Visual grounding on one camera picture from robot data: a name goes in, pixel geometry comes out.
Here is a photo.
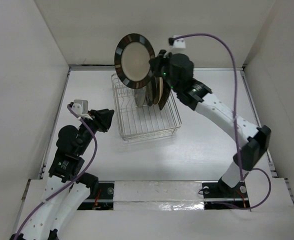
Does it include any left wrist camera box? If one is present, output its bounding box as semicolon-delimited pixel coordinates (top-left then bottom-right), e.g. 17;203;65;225
68;99;89;118

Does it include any wire dish rack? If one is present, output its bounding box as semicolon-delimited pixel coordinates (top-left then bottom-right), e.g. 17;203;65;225
111;73;182;142

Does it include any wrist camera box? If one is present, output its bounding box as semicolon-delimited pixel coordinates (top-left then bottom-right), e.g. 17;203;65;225
68;99;89;118
168;35;186;49

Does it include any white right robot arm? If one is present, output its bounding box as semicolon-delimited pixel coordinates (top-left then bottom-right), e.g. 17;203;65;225
149;50;272;197

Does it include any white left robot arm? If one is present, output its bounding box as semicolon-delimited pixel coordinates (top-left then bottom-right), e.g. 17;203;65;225
10;103;115;240

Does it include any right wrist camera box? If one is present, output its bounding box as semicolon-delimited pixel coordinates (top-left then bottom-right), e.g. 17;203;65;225
168;35;186;49

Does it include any beige floral round plate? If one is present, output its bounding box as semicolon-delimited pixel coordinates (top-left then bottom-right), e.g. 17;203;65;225
153;77;164;105

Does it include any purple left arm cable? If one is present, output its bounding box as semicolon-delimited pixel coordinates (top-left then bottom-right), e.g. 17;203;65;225
10;103;99;240

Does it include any grey deer round plate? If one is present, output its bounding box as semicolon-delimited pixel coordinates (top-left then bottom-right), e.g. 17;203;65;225
134;87;146;108

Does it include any black striped rim plate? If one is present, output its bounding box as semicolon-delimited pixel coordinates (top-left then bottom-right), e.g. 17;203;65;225
114;33;155;89

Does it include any brown rim cream plate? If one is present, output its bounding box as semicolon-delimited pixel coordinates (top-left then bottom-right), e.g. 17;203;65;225
145;79;157;107

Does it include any black floral square plate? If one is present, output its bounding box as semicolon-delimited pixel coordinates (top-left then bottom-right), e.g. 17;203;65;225
158;79;172;111

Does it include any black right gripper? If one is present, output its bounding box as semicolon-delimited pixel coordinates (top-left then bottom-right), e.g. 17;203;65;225
151;48;180;93

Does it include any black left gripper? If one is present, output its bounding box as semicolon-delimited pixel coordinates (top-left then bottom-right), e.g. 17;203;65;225
77;108;114;155

